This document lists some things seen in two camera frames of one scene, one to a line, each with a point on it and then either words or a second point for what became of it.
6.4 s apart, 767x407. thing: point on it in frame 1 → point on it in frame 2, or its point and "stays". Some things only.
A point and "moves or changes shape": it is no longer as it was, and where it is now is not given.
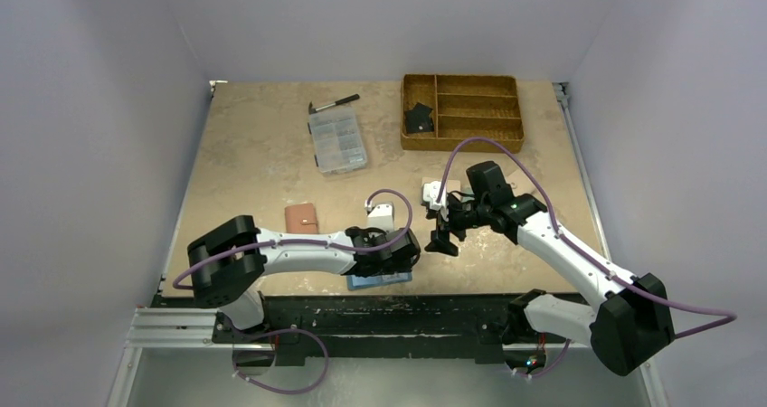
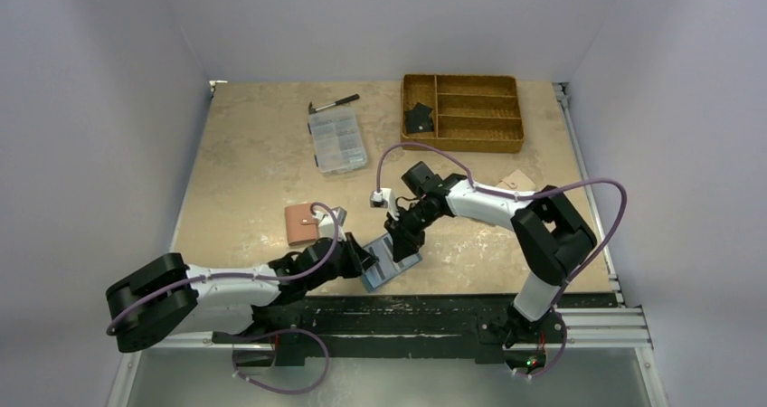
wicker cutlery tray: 440,111 stays
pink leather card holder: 300,219 stays
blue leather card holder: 364,281 moves or changes shape
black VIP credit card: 418,119 stays
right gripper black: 448,225 → 397,229
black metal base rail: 462,327 stays
